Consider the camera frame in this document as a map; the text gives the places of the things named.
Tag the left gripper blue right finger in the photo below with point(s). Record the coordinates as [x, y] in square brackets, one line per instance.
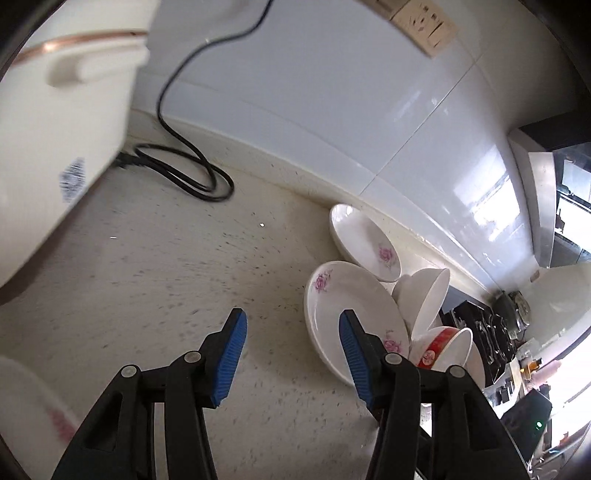
[433, 425]

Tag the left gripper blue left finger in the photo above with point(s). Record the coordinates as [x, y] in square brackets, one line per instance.
[116, 438]

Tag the red banded white bowl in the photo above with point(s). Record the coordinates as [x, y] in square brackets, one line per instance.
[442, 347]

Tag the plain white bowl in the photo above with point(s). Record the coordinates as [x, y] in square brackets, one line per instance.
[420, 297]

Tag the floral white plate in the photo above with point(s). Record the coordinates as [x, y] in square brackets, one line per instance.
[361, 241]
[337, 286]

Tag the large white plate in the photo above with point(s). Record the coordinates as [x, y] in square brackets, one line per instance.
[36, 424]

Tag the black gas stove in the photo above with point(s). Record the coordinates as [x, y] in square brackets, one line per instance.
[498, 331]

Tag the range hood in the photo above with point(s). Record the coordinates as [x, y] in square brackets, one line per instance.
[553, 160]

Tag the cream rice cooker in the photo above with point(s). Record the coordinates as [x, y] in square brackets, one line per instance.
[65, 102]

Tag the floral white plate by wall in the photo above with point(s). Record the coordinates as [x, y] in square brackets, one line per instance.
[361, 241]

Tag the beige wall socket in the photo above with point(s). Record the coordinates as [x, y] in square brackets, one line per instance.
[422, 21]

